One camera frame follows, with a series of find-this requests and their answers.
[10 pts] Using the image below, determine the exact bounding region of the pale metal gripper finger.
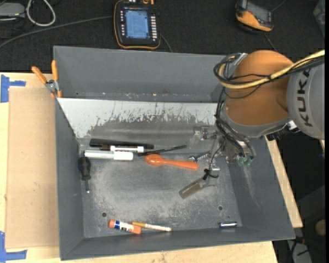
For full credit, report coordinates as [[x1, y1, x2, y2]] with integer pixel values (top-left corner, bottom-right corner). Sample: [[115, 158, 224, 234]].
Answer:
[[178, 166, 222, 200], [190, 125, 211, 148]]

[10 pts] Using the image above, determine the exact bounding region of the orange plastic spoon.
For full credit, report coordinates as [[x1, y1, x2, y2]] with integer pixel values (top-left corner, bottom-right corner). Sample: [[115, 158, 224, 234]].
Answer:
[[145, 153, 200, 171]]

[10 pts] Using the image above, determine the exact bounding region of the thin black pencil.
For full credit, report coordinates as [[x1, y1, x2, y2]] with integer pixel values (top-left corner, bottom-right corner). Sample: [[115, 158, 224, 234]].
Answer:
[[137, 145, 188, 157]]

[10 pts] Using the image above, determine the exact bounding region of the grey metal bin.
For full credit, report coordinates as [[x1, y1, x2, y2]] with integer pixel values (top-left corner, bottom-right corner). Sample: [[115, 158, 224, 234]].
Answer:
[[52, 45, 296, 261]]

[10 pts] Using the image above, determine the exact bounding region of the yellow and white pen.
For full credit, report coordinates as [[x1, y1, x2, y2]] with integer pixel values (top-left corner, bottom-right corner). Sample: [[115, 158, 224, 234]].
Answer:
[[132, 221, 173, 233]]

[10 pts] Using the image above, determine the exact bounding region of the white and brown marker pen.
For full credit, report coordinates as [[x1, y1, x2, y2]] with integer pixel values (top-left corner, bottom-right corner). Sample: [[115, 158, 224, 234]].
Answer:
[[99, 144, 145, 153]]

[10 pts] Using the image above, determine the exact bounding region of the orange and white glue stick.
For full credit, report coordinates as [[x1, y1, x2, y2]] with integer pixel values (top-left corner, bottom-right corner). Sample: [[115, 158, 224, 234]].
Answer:
[[107, 219, 143, 235]]

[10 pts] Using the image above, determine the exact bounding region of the black marker pen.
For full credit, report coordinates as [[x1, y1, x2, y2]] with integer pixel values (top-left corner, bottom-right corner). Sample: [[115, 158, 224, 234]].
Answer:
[[89, 138, 155, 150]]

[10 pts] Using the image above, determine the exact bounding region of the thick white marker pen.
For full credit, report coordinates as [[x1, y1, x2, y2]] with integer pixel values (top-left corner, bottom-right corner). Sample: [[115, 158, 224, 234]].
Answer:
[[83, 150, 134, 161]]

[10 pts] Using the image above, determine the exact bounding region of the brown cardboard board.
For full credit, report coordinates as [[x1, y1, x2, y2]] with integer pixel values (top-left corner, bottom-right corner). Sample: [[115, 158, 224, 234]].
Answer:
[[4, 86, 60, 249]]

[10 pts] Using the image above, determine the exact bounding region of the black handled screwdriver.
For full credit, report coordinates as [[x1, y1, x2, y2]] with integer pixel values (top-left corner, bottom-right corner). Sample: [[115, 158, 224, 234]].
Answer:
[[77, 156, 92, 194]]

